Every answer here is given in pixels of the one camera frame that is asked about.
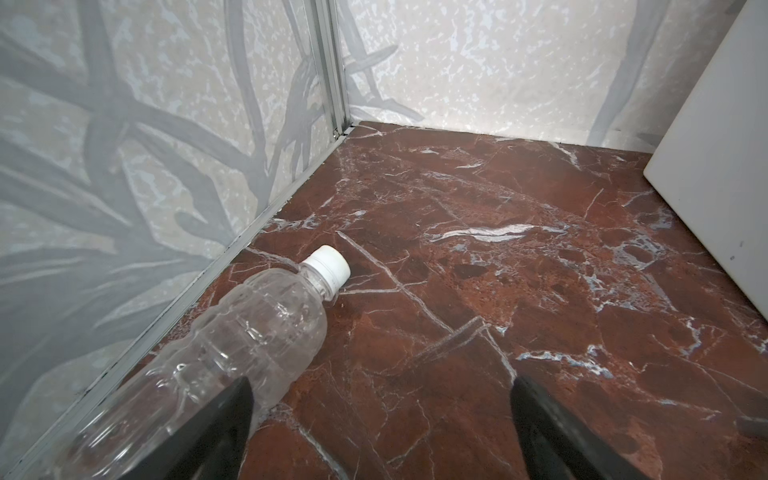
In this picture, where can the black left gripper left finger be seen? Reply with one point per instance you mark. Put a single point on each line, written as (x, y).
(211, 445)

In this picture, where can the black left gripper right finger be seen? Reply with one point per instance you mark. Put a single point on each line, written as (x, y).
(556, 444)

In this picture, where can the clear bottle white cap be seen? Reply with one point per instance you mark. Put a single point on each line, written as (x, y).
(266, 330)

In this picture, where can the white trash bin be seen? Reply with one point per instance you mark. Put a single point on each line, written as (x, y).
(711, 165)

